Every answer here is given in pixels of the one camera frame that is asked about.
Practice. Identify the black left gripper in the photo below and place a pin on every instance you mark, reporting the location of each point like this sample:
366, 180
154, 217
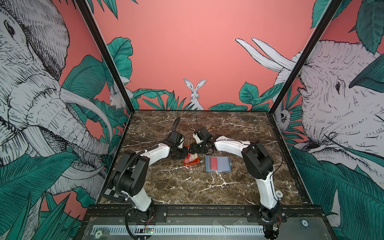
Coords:
183, 156

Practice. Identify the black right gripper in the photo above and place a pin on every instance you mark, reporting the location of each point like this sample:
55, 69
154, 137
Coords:
195, 149

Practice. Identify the blue card holder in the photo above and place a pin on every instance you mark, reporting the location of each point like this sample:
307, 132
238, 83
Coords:
224, 165

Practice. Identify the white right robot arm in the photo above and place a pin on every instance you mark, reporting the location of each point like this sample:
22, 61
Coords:
259, 164

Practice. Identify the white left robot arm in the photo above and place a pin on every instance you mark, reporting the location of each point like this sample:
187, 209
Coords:
130, 176

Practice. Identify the black white checkerboard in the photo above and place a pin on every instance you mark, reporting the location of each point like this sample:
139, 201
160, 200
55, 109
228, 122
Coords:
110, 194

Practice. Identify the white round token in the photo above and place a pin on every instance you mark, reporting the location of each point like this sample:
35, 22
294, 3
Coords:
279, 194

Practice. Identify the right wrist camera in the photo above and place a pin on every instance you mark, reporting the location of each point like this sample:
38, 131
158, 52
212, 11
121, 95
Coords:
202, 135

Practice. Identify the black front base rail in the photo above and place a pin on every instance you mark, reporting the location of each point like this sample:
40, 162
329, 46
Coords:
162, 213

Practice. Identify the white slotted cable duct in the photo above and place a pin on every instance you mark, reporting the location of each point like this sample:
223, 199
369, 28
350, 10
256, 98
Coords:
170, 230

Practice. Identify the black right corner frame post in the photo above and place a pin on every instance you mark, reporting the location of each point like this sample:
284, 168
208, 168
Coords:
324, 21

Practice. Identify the black corner frame post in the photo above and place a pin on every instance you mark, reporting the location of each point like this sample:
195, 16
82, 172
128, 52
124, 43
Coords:
324, 21
97, 36

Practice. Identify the black left corner frame post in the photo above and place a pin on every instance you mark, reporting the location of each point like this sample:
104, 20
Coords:
97, 36

